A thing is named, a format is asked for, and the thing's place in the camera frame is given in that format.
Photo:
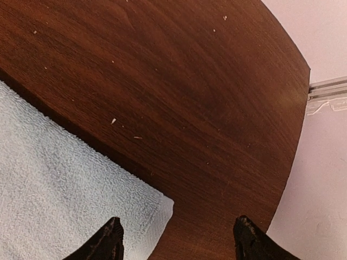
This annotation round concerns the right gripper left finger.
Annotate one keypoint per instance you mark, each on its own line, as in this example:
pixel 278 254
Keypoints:
pixel 106 243

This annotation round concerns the light blue towel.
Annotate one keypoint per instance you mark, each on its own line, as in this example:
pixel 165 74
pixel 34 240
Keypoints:
pixel 56 191

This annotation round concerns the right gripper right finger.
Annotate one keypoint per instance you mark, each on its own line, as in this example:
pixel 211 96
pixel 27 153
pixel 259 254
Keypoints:
pixel 252 243

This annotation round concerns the right aluminium frame post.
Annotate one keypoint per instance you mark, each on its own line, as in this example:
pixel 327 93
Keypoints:
pixel 327 88

